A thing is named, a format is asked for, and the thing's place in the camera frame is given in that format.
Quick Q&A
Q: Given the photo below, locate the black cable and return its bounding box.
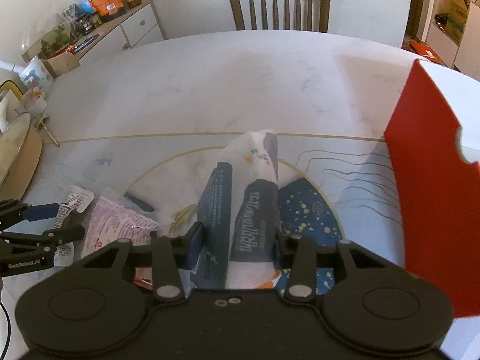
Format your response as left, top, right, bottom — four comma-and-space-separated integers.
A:
0, 300, 12, 360

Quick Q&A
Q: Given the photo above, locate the printed white cup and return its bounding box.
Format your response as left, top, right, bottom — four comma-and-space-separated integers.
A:
18, 56, 53, 91

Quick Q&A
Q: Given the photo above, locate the green printed carton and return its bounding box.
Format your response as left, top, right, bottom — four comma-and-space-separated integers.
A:
446, 0, 471, 42

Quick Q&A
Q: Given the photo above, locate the red parcel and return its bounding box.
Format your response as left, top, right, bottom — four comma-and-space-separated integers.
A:
409, 39, 441, 64

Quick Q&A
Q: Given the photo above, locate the lilac snack packet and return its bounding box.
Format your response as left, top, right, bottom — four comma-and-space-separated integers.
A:
80, 196, 162, 259

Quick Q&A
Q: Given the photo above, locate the dark glass jar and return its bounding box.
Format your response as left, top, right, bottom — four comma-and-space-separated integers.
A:
77, 11, 102, 34

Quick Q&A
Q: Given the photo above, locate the cardboard box with plants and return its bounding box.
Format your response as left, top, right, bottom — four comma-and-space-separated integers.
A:
21, 19, 81, 79

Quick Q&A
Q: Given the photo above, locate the round dark blue coaster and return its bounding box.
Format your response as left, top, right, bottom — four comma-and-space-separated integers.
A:
71, 34, 102, 51

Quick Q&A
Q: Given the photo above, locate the white marble desktop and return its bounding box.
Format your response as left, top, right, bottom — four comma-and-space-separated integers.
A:
0, 30, 480, 360

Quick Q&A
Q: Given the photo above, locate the white grey tissue pack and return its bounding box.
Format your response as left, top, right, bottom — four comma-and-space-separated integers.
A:
189, 129, 286, 291

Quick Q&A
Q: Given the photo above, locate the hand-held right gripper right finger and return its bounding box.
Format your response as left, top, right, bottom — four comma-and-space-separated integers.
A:
274, 229, 398, 303

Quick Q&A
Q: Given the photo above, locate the red cardboard box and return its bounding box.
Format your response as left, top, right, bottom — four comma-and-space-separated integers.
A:
384, 60, 480, 319

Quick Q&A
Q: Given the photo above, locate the round wooden board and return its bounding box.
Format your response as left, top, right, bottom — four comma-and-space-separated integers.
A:
0, 125, 44, 201

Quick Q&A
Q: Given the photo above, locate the gold picture frame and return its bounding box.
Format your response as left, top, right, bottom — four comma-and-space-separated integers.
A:
0, 79, 23, 102

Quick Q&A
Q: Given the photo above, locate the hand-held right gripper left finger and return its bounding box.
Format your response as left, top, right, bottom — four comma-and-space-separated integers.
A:
80, 222, 206, 303

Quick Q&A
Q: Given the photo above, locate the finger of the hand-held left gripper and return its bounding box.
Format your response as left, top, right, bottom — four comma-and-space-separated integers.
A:
0, 225, 85, 253
0, 199, 61, 230

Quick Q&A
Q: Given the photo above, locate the navy speckled mat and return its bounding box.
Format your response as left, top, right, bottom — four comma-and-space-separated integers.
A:
275, 178, 343, 295

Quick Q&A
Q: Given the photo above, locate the grey wall cabinet unit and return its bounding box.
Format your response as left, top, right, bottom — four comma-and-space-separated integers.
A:
403, 0, 480, 79

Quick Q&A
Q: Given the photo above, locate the white printed sachet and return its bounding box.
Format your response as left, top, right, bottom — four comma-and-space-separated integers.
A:
52, 185, 95, 267

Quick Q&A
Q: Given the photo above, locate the thin gold stick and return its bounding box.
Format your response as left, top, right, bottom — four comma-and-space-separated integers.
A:
37, 114, 61, 148

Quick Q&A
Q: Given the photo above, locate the white sideboard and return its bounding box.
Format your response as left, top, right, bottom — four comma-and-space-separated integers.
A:
20, 0, 166, 77

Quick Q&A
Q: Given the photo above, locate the glass pot lid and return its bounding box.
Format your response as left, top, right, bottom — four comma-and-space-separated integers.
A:
0, 110, 32, 186

